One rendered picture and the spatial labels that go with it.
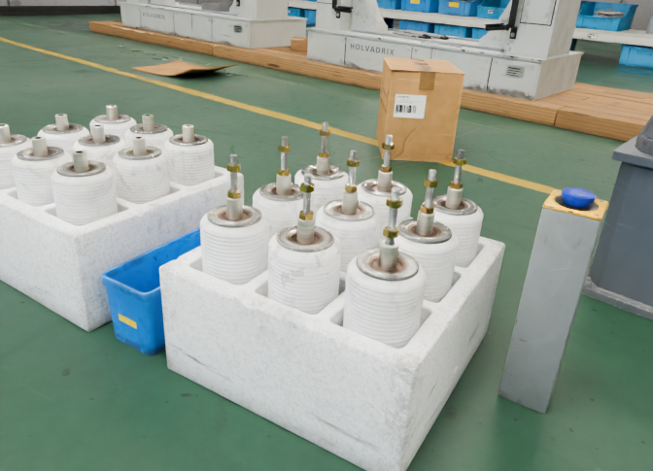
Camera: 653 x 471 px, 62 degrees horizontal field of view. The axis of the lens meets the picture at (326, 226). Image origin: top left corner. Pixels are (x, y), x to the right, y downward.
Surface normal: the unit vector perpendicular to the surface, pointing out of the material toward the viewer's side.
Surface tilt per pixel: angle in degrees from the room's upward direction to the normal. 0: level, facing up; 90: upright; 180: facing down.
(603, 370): 0
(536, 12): 90
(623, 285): 90
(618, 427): 0
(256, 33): 90
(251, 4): 90
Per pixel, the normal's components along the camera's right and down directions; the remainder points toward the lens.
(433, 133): -0.04, 0.42
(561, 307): -0.51, 0.33
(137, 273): 0.84, 0.23
